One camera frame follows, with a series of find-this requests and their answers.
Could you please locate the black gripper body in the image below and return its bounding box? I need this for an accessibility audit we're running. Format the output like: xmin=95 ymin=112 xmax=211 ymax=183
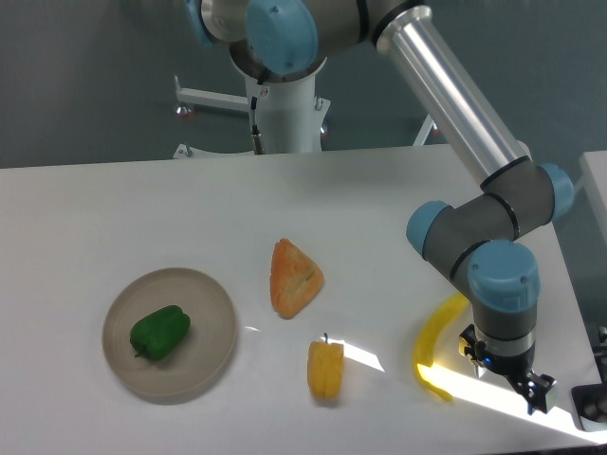
xmin=475 ymin=349 xmax=533 ymax=378

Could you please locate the white side table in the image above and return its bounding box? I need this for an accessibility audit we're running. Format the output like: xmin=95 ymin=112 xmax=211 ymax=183
xmin=574 ymin=151 xmax=606 ymax=236

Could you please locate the yellow bell pepper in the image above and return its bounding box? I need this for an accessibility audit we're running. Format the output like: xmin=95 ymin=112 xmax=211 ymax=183
xmin=307 ymin=333 xmax=344 ymax=401

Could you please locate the black device at table edge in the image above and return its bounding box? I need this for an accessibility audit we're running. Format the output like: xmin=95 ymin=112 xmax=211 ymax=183
xmin=570 ymin=324 xmax=607 ymax=433

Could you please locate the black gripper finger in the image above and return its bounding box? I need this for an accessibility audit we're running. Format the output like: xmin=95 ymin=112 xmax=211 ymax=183
xmin=458 ymin=324 xmax=479 ymax=368
xmin=507 ymin=370 xmax=556 ymax=413

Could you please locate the yellow banana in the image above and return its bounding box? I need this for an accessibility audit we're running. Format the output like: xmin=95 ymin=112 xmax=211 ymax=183
xmin=412 ymin=293 xmax=469 ymax=402

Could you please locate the green bell pepper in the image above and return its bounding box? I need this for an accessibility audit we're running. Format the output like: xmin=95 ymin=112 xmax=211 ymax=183
xmin=129 ymin=305 xmax=191 ymax=361

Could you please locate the beige round plate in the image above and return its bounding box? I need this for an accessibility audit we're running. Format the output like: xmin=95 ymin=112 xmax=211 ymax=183
xmin=101 ymin=267 xmax=238 ymax=405

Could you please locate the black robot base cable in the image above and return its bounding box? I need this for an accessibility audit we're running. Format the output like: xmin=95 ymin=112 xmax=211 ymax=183
xmin=249 ymin=65 xmax=272 ymax=155

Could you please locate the orange triangular bread pastry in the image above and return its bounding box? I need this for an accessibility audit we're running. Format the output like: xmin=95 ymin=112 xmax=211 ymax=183
xmin=269 ymin=238 xmax=324 ymax=319

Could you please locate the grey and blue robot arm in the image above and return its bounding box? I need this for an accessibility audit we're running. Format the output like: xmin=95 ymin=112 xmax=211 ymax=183
xmin=185 ymin=1 xmax=574 ymax=412

